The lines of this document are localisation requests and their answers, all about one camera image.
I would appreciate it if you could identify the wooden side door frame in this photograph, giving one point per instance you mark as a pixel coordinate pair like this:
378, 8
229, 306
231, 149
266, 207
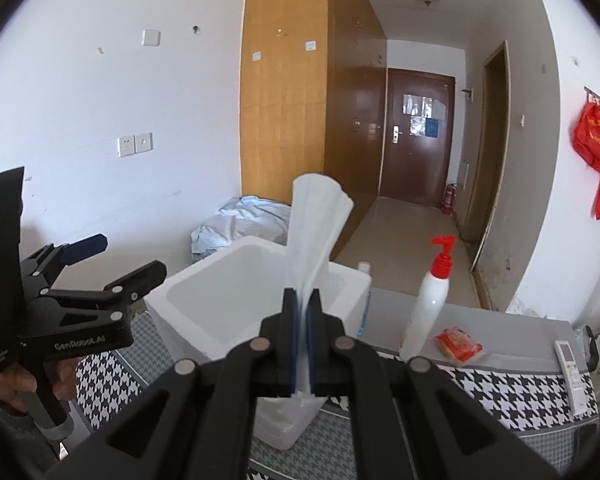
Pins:
495, 160

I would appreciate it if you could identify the person's left hand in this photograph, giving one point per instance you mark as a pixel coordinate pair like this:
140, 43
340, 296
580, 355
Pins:
10, 385

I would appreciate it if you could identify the red fire extinguisher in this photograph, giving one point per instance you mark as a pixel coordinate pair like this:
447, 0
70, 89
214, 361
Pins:
448, 200

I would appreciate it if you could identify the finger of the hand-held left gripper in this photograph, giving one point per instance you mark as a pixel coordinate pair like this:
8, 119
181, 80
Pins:
140, 275
87, 247

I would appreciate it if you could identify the red snack packet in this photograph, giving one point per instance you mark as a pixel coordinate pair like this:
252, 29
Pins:
457, 344

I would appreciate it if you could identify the wooden wardrobe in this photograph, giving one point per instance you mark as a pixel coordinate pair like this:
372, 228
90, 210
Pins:
285, 110

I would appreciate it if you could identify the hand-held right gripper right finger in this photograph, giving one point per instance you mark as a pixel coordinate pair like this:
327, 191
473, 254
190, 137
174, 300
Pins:
312, 340

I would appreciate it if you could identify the dark plastic object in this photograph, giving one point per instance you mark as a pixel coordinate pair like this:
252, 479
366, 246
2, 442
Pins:
593, 347

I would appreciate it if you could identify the white wall switch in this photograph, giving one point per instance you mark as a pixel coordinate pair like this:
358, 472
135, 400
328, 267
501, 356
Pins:
150, 37

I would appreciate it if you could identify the pale blue bundled bedding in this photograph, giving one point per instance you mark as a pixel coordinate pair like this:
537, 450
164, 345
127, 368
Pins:
240, 225

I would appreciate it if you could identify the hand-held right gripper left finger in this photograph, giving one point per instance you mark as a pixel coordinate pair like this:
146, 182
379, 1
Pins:
291, 340

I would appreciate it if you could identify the white wall socket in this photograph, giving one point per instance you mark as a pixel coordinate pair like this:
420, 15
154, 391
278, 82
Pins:
126, 145
143, 142

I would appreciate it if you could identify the white remote control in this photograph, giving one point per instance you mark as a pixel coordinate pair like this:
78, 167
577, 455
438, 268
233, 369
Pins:
570, 375

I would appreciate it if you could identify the blue spray bottle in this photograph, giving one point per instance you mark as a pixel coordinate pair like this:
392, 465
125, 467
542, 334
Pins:
364, 300

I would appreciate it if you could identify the white foam box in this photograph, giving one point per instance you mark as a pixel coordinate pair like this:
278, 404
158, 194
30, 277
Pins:
220, 300

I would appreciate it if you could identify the white pump bottle red nozzle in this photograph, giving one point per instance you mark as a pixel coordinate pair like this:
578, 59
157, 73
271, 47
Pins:
427, 310

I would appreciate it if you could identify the houndstooth tablecloth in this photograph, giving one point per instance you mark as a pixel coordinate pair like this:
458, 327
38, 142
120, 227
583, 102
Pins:
505, 395

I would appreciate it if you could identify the metal wall hook rack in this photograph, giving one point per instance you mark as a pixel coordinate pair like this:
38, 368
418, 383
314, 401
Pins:
595, 95

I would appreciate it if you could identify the dark brown door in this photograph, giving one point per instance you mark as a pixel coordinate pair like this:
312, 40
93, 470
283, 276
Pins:
415, 160

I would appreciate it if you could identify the red wall banner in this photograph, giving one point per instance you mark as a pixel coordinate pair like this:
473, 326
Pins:
597, 160

